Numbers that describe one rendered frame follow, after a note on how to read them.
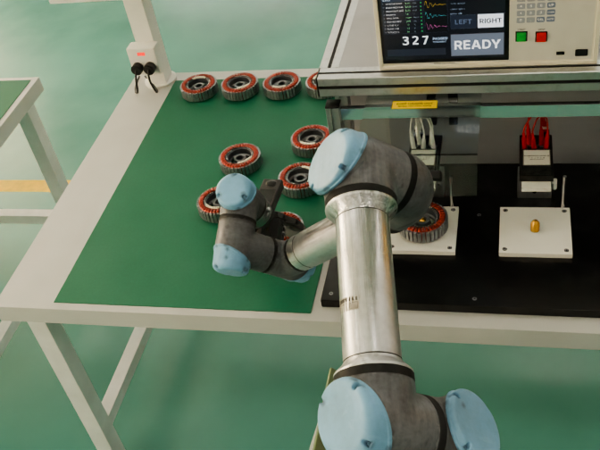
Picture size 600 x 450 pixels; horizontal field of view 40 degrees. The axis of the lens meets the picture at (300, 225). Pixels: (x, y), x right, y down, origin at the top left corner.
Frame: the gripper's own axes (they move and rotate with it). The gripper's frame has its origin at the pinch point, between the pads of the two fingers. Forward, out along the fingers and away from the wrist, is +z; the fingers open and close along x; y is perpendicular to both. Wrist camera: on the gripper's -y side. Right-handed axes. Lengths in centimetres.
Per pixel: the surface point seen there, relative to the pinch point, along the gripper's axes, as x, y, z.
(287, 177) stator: -2.9, -16.8, 7.6
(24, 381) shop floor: -103, 36, 67
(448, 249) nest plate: 39.5, 3.2, -4.2
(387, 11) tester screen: 27, -37, -35
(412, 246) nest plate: 31.5, 3.0, -4.1
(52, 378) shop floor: -94, 34, 68
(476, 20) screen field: 44, -36, -32
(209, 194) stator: -21.3, -9.9, 3.1
